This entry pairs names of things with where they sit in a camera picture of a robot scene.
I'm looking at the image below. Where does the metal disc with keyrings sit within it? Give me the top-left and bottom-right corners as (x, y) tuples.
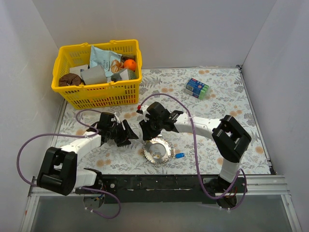
(142, 137), (175, 164)

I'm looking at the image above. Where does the blue key tag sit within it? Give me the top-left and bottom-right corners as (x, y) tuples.
(175, 153), (185, 159)

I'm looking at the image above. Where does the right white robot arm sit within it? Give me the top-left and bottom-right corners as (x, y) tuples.
(137, 102), (252, 192)

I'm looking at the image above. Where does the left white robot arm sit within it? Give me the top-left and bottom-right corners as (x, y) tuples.
(37, 112), (138, 196)

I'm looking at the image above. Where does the yellow plastic basket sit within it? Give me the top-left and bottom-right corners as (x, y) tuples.
(51, 39), (142, 109)

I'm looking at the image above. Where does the blue green sponge pack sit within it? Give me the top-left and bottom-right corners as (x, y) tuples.
(185, 78), (209, 100)

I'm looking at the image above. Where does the grey paper cup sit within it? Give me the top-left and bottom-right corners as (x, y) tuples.
(81, 65), (107, 85)

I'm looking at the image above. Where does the floral table mat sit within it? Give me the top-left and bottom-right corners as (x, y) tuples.
(48, 68), (271, 175)

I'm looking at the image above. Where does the brown round pastry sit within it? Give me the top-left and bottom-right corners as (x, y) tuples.
(58, 73), (83, 87)

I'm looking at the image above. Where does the orange fruit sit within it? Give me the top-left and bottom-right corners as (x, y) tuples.
(124, 59), (137, 71)

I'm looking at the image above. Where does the white box in basket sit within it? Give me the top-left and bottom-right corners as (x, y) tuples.
(69, 64), (88, 75)

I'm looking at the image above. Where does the light blue chips bag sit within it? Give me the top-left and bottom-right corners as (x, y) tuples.
(89, 45), (124, 77)

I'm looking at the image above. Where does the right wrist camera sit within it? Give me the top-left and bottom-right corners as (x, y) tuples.
(136, 105), (149, 121)

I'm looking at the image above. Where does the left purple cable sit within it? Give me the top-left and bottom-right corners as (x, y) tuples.
(16, 109), (121, 219)

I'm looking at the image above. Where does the purple cable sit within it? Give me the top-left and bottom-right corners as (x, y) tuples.
(16, 109), (121, 219)
(136, 93), (248, 210)

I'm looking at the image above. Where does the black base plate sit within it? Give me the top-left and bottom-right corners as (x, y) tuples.
(88, 174), (247, 206)

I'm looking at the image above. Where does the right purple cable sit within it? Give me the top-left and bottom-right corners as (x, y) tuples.
(136, 93), (248, 210)

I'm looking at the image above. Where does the aluminium frame rail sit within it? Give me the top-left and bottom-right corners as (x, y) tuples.
(28, 175), (291, 197)

